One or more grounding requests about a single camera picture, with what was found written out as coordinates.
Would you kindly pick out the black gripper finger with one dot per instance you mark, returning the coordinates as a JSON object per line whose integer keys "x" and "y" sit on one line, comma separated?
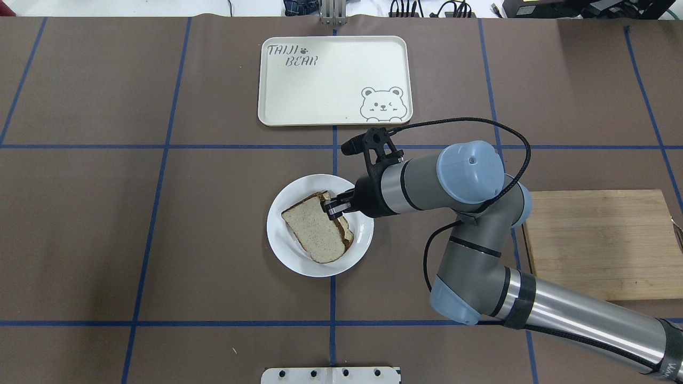
{"x": 334, "y": 212}
{"x": 338, "y": 202}

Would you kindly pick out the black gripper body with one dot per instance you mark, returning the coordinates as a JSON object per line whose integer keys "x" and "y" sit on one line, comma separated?
{"x": 367, "y": 198}

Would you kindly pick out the bread slice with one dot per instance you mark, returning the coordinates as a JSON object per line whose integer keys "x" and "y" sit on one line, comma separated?
{"x": 339, "y": 223}
{"x": 313, "y": 232}

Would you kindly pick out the white round plate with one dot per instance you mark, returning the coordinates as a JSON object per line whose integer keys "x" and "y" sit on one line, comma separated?
{"x": 286, "y": 246}

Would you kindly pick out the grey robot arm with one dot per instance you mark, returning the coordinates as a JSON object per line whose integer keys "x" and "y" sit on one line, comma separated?
{"x": 469, "y": 179}

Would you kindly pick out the bread slice under egg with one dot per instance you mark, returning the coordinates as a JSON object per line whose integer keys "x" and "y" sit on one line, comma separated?
{"x": 339, "y": 223}

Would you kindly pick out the cream bear serving tray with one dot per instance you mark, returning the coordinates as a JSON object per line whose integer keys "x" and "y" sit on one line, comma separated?
{"x": 334, "y": 80}

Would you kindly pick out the wooden cutting board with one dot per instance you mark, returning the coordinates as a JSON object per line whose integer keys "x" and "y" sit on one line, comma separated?
{"x": 612, "y": 245}

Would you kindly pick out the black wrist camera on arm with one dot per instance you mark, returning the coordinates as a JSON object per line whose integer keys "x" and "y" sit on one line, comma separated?
{"x": 377, "y": 148}

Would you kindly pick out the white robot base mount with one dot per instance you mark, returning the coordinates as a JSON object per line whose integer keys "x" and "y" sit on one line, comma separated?
{"x": 353, "y": 374}

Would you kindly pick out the metal camera stand post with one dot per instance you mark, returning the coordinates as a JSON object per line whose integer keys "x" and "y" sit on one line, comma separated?
{"x": 333, "y": 12}

